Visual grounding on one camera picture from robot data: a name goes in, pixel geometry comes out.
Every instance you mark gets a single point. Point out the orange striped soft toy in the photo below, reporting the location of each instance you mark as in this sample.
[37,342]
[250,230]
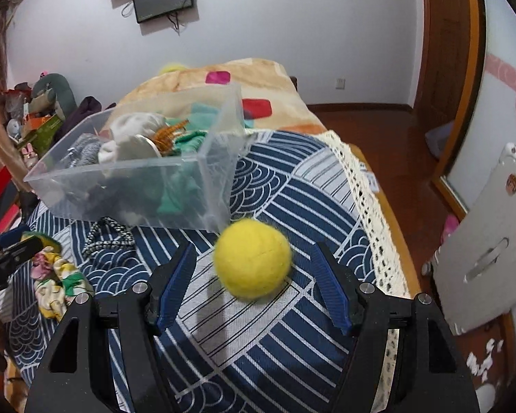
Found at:
[168,134]

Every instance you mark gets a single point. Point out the wooden door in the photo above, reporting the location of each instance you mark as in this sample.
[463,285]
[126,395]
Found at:
[447,51]

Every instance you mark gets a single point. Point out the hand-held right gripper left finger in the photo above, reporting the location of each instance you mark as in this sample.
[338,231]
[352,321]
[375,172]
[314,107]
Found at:
[176,286]

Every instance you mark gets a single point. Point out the yellow green plush item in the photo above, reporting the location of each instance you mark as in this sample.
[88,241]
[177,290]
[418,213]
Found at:
[172,68]

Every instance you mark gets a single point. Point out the green cloth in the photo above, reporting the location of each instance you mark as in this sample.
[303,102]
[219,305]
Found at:
[189,141]

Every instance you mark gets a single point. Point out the clear plastic storage bin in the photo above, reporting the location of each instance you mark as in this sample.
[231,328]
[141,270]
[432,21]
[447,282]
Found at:
[163,193]

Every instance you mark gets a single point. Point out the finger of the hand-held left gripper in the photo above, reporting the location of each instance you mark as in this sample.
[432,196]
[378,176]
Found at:
[23,247]

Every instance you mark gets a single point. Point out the grey green plush toy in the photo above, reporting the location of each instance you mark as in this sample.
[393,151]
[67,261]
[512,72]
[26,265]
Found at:
[53,92]

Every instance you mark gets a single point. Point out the white cloth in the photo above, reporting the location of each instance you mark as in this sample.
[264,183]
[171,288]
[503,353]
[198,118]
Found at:
[131,131]

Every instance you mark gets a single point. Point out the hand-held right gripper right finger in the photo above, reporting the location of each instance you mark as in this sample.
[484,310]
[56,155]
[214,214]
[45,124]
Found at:
[335,292]

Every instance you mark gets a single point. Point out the teal cloth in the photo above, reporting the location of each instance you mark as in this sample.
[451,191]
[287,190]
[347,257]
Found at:
[204,112]

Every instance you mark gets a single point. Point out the green cardboard box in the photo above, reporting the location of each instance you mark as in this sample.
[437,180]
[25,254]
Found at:
[43,132]

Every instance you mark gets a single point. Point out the floral fabric scrunchie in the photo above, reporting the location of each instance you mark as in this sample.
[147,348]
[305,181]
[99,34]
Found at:
[56,277]

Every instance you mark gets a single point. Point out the white paper scraps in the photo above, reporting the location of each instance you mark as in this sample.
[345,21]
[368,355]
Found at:
[481,361]

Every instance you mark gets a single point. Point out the white plastic stool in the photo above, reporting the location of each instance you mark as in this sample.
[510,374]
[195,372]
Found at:
[486,245]

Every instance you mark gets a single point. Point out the grey knit cloth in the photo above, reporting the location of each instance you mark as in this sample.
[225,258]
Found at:
[82,151]

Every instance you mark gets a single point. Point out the blue wave pattern blanket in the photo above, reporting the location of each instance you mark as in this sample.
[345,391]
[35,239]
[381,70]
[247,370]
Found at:
[258,352]

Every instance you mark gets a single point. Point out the dark purple cloth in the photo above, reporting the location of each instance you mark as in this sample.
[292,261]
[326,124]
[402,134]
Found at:
[86,109]

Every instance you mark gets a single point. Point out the yellow felt ball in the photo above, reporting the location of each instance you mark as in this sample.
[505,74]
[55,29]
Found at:
[253,259]

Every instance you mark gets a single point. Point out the white wall socket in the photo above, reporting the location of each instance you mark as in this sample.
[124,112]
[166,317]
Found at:
[340,82]

